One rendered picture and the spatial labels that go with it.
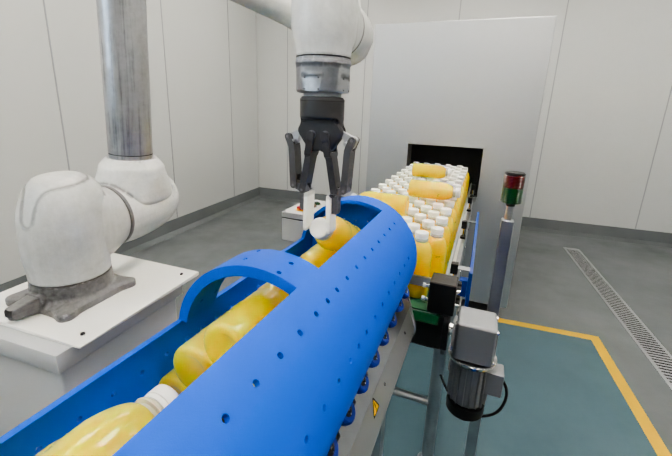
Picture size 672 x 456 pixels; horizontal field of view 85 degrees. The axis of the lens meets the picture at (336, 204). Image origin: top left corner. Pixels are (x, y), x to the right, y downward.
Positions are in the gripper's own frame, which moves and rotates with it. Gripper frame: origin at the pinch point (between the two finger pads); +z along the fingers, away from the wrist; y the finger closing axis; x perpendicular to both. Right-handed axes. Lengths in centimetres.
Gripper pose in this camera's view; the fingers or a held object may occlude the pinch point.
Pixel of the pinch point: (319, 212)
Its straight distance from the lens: 66.4
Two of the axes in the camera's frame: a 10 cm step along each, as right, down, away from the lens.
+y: 9.2, 1.3, -3.7
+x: 3.9, -2.2, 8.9
